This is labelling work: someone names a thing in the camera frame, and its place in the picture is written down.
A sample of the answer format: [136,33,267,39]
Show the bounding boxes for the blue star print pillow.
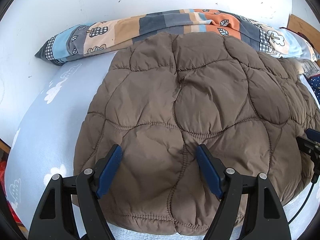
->
[306,74,320,105]

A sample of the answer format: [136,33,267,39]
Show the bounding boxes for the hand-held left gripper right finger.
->
[196,144,292,240]

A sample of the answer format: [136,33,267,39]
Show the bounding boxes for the black cable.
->
[287,169,320,225]

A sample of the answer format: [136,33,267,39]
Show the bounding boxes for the brown quilted jacket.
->
[73,31,320,235]

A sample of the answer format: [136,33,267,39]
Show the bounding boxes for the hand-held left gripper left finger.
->
[27,144,123,240]

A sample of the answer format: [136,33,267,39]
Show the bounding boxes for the wooden bed frame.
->
[0,140,12,161]

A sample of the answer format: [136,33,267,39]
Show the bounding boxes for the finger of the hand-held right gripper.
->
[296,128,320,161]

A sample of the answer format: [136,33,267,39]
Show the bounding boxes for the white printed pillow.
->
[299,60,320,77]

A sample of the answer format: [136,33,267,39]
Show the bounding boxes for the red object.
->
[0,160,17,233]

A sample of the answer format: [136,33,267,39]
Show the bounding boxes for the light blue bed sheet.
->
[5,52,320,240]

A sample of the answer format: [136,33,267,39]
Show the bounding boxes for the patchwork patterned pillow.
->
[34,9,320,67]

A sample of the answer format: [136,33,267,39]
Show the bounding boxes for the wooden headboard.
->
[287,14,320,45]

